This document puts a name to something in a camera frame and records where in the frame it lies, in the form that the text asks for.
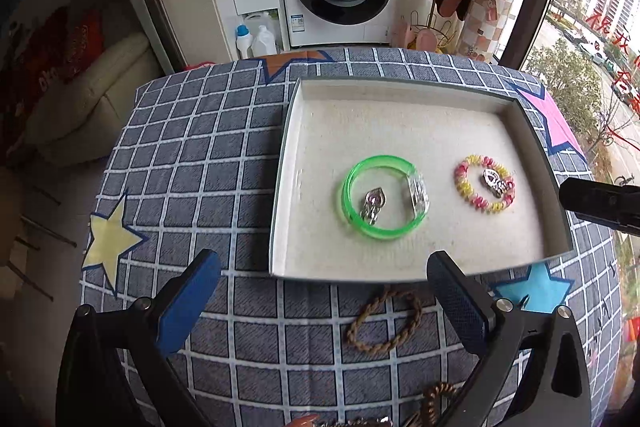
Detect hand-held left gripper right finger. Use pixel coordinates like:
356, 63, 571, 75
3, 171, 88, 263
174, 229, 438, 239
426, 251, 593, 427

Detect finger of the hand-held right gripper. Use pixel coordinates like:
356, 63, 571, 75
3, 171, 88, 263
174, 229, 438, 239
559, 177, 640, 238

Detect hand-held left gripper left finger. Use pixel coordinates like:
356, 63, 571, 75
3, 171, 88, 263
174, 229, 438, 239
56, 248, 222, 427

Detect beige braided rope bracelet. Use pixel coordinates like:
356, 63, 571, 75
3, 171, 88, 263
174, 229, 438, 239
346, 285, 425, 353

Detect brown spiral hair tie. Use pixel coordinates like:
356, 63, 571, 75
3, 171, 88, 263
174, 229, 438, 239
406, 381, 460, 427

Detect white shallow cardboard tray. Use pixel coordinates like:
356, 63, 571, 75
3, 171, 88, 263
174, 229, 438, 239
268, 78, 573, 284

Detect silver oval pendant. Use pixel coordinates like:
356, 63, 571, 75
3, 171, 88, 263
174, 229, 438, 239
482, 167, 507, 199

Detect silver heart dangle brooch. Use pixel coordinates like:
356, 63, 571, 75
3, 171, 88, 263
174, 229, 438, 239
360, 188, 388, 226

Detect green plastic bangle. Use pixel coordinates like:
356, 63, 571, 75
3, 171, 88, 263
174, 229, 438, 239
341, 155, 432, 239

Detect grey checked star tablecloth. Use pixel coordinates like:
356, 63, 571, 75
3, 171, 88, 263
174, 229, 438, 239
80, 47, 623, 427

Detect red window stickers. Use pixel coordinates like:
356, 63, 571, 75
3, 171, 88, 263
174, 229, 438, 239
584, 4, 640, 110

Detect pink checked curtain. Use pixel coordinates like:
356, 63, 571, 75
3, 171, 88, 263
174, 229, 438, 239
457, 0, 532, 64

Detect cream sofa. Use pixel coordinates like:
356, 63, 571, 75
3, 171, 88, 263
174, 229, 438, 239
24, 31, 162, 164

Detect pink slippers pair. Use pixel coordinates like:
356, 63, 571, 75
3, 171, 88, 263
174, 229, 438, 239
391, 19, 442, 54

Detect white bottle with blue cap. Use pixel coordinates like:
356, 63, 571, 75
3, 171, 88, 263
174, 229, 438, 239
235, 24, 252, 60

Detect red cushion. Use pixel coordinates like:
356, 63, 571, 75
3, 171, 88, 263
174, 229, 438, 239
22, 7, 107, 100

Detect translucent plastic jug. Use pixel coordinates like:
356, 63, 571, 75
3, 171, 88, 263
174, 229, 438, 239
245, 10, 279, 38

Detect pink yellow beaded bracelet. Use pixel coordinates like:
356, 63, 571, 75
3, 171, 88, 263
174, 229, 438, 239
453, 153, 516, 215

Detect gold wire shoe rack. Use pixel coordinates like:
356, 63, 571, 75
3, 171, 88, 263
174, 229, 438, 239
399, 0, 470, 55

